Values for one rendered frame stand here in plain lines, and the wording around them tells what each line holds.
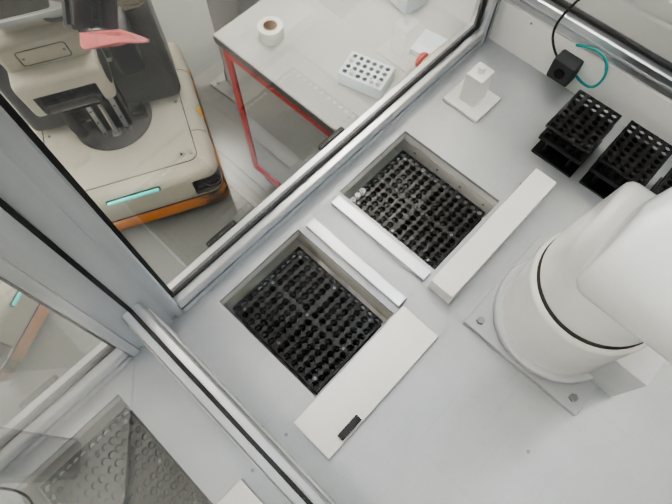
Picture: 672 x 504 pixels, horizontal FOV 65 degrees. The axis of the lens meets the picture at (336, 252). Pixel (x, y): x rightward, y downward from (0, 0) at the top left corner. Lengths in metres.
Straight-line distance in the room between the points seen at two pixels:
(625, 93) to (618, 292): 0.82
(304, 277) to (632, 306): 0.68
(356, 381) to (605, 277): 0.54
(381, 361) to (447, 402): 0.13
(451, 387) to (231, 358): 0.38
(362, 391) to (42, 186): 0.57
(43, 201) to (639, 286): 0.54
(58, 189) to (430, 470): 0.67
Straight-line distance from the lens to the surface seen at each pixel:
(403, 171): 1.13
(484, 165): 1.11
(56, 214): 0.62
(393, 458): 0.90
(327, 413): 0.89
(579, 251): 0.71
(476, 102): 1.17
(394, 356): 0.91
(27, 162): 0.56
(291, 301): 1.00
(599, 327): 0.77
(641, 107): 1.24
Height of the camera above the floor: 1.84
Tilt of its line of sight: 66 degrees down
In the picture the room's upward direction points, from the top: straight up
